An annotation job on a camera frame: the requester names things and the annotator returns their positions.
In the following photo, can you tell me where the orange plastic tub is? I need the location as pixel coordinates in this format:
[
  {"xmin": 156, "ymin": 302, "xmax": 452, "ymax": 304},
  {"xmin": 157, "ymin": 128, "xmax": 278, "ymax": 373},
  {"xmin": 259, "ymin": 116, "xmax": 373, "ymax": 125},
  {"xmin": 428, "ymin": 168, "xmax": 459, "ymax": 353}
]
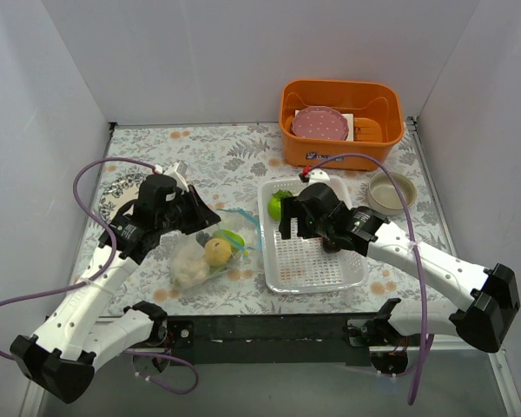
[{"xmin": 279, "ymin": 79, "xmax": 405, "ymax": 167}]

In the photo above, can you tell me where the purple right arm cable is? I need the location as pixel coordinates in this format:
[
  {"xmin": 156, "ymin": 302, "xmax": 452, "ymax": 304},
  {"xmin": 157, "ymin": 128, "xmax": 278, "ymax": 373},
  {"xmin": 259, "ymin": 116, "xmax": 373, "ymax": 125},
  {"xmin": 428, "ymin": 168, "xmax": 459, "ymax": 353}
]
[{"xmin": 307, "ymin": 152, "xmax": 433, "ymax": 407}]

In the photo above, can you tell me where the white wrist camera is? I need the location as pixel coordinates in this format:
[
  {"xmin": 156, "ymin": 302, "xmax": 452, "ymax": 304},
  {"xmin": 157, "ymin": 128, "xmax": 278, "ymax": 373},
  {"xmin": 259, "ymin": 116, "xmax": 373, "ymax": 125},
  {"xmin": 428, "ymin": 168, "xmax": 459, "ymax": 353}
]
[
  {"xmin": 300, "ymin": 169, "xmax": 331, "ymax": 185},
  {"xmin": 153, "ymin": 162, "xmax": 188, "ymax": 192}
]

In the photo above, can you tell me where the yellow pear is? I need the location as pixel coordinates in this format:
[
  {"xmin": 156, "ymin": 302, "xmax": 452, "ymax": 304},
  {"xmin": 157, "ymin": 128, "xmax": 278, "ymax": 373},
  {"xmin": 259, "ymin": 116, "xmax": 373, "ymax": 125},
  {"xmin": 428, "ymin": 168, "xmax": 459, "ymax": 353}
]
[{"xmin": 204, "ymin": 238, "xmax": 232, "ymax": 268}]

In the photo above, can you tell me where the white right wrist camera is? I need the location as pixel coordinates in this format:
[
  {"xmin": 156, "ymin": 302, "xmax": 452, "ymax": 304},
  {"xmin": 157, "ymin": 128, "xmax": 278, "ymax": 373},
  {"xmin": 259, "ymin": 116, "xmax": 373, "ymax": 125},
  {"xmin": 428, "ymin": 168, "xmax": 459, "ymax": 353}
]
[{"xmin": 300, "ymin": 169, "xmax": 331, "ymax": 185}]

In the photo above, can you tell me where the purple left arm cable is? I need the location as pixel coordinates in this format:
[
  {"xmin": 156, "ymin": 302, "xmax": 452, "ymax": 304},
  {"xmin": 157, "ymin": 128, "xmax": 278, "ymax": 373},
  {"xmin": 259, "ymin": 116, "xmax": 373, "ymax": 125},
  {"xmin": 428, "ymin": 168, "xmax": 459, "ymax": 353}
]
[{"xmin": 0, "ymin": 157, "xmax": 199, "ymax": 395}]

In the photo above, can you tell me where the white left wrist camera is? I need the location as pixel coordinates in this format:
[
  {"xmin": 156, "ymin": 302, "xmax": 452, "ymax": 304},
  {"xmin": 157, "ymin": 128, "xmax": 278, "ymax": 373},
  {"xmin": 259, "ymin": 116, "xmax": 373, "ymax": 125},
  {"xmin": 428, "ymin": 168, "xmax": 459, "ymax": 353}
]
[{"xmin": 153, "ymin": 162, "xmax": 188, "ymax": 192}]

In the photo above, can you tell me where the black base bar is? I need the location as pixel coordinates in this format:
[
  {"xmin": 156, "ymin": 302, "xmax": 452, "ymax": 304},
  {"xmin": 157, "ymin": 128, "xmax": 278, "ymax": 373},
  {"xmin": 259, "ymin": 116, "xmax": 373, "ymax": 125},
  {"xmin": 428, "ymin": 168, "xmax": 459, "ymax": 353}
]
[{"xmin": 116, "ymin": 312, "xmax": 422, "ymax": 368}]

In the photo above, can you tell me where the orange soap dish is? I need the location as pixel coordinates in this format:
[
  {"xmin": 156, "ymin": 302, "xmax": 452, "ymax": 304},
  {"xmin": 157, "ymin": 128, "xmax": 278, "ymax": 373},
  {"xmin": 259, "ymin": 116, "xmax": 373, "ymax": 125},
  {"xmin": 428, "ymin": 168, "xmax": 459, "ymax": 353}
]
[{"xmin": 353, "ymin": 116, "xmax": 383, "ymax": 142}]

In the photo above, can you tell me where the beige ceramic bowl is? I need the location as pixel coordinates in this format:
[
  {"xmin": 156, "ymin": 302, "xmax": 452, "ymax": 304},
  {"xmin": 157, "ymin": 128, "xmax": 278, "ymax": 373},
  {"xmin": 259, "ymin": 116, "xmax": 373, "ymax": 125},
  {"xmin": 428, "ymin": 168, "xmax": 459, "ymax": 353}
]
[{"xmin": 366, "ymin": 172, "xmax": 417, "ymax": 216}]

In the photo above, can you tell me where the clear zip top bag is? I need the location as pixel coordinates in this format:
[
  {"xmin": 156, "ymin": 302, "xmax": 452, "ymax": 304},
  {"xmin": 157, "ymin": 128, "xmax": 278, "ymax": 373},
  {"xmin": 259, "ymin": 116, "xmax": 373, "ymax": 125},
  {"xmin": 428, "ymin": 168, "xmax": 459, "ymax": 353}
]
[{"xmin": 169, "ymin": 209, "xmax": 261, "ymax": 291}]

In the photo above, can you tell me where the blue floral plate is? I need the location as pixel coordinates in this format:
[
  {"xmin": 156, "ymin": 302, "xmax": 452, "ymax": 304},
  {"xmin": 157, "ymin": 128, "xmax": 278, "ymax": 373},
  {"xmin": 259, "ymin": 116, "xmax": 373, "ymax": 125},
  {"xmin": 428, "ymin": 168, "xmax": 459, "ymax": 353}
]
[{"xmin": 97, "ymin": 173, "xmax": 147, "ymax": 223}]

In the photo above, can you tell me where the white cauliflower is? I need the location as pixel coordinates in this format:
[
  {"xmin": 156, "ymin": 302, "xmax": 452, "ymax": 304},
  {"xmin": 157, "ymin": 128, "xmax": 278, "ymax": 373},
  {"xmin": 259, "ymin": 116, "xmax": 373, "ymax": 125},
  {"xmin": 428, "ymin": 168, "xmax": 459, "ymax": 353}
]
[{"xmin": 170, "ymin": 244, "xmax": 211, "ymax": 289}]

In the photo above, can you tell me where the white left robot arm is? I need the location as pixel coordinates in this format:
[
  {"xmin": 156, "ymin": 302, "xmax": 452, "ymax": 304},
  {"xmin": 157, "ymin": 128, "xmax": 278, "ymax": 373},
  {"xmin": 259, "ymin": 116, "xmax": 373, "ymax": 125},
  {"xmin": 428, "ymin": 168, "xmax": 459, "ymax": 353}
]
[{"xmin": 10, "ymin": 174, "xmax": 221, "ymax": 404}]

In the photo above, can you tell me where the pink dotted plate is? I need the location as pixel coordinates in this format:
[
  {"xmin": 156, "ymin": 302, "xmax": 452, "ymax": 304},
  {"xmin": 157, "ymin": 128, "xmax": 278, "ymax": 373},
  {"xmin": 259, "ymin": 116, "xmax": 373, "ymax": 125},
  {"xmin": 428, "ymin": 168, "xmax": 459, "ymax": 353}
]
[{"xmin": 291, "ymin": 106, "xmax": 350, "ymax": 141}]

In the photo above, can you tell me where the green bell pepper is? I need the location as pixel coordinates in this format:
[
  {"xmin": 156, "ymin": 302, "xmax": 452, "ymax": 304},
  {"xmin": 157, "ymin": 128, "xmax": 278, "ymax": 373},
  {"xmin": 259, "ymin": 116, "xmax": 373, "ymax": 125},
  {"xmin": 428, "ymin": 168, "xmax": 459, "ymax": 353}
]
[{"xmin": 267, "ymin": 195, "xmax": 285, "ymax": 221}]

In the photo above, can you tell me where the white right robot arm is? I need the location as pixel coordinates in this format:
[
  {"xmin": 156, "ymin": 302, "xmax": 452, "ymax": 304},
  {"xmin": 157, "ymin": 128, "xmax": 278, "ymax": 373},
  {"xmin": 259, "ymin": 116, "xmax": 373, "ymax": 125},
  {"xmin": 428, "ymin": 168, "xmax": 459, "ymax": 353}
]
[{"xmin": 279, "ymin": 183, "xmax": 520, "ymax": 353}]

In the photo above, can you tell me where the green starfruit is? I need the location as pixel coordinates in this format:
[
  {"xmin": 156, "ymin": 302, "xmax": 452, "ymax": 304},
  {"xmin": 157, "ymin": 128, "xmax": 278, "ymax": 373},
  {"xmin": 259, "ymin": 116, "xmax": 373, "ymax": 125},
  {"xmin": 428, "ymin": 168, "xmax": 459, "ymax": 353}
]
[{"xmin": 213, "ymin": 229, "xmax": 245, "ymax": 246}]

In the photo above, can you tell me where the white plastic basket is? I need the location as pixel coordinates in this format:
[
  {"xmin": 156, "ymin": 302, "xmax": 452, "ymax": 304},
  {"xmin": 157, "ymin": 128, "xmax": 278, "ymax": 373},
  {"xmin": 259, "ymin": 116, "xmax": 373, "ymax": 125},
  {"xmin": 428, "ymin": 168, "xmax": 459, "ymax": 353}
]
[{"xmin": 257, "ymin": 177, "xmax": 368, "ymax": 295}]

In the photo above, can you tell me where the floral tablecloth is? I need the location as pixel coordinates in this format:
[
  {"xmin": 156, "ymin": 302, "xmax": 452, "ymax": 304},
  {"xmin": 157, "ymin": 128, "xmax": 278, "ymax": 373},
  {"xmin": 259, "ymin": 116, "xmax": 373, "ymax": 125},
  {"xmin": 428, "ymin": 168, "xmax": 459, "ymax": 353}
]
[{"xmin": 96, "ymin": 123, "xmax": 450, "ymax": 317}]

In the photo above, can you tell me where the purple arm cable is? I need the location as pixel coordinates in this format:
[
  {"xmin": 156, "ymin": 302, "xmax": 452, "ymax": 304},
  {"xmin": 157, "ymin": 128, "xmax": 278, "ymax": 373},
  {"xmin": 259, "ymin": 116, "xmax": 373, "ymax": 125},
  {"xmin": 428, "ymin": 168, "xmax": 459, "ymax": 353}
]
[
  {"xmin": 307, "ymin": 152, "xmax": 433, "ymax": 407},
  {"xmin": 0, "ymin": 157, "xmax": 199, "ymax": 395}
]

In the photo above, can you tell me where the dark grape bunch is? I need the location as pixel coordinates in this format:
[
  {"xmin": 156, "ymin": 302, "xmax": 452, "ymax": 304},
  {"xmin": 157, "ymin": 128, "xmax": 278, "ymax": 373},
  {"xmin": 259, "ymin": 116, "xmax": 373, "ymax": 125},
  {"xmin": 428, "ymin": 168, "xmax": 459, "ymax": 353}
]
[{"xmin": 195, "ymin": 232, "xmax": 211, "ymax": 247}]

